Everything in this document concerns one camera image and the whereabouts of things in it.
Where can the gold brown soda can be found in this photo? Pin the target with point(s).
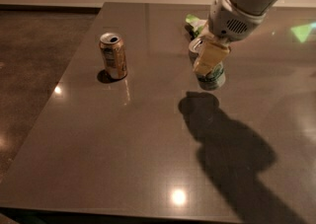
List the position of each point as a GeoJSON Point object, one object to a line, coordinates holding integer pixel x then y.
{"type": "Point", "coordinates": [113, 52]}

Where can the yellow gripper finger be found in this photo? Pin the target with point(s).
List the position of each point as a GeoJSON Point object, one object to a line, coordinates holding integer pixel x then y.
{"type": "Point", "coordinates": [210, 54]}

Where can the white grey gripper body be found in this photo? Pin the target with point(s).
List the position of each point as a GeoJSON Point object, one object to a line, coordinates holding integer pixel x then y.
{"type": "Point", "coordinates": [229, 24]}

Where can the green white 7up can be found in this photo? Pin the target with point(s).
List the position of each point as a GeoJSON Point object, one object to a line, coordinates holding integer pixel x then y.
{"type": "Point", "coordinates": [216, 78]}

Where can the green chip bag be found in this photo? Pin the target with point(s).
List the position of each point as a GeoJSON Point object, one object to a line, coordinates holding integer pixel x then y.
{"type": "Point", "coordinates": [195, 25]}

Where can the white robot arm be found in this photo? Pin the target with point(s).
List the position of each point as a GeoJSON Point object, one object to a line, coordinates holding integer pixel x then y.
{"type": "Point", "coordinates": [255, 7]}

